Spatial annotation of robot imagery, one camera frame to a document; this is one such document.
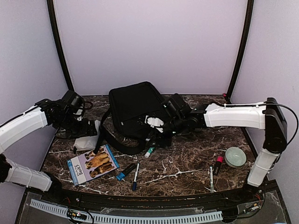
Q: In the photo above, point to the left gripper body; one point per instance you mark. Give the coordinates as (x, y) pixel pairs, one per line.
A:
(74, 129)

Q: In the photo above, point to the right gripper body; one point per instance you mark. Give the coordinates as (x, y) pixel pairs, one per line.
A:
(161, 139)

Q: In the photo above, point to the dog picture book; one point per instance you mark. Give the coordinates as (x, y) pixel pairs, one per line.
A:
(90, 165)

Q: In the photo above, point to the black student backpack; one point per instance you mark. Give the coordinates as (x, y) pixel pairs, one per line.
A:
(129, 106)

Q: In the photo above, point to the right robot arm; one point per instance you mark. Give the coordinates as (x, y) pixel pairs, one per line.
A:
(266, 115)

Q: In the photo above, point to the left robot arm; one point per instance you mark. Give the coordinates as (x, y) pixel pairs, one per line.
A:
(66, 113)

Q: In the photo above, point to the white tissue pack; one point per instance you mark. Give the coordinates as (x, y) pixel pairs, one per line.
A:
(87, 143)

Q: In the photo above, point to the green white glue stick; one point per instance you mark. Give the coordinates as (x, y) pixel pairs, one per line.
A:
(149, 152)

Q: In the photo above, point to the blue capped pen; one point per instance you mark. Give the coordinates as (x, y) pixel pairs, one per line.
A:
(134, 186)

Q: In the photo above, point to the black blue highlighter marker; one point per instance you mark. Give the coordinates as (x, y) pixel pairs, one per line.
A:
(126, 171)

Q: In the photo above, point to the grey white pen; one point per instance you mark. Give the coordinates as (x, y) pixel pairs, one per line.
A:
(211, 180)

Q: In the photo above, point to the black pink highlighter marker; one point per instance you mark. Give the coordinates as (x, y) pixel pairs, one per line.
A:
(217, 165)

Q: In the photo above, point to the near celadon bowl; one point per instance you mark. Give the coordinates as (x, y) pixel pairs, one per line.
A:
(235, 157)

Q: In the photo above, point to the small circuit board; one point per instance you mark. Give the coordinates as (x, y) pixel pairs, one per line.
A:
(76, 215)

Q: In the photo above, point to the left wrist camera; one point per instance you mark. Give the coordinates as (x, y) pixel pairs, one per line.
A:
(79, 114)

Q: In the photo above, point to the white slotted cable duct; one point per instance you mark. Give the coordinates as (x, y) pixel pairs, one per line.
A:
(114, 216)

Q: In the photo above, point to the left black frame post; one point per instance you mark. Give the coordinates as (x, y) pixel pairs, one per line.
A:
(58, 44)

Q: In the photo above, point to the black frame post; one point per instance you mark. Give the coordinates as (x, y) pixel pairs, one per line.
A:
(241, 50)
(58, 44)

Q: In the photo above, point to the right black frame post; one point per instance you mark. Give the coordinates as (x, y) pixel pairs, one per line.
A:
(241, 50)

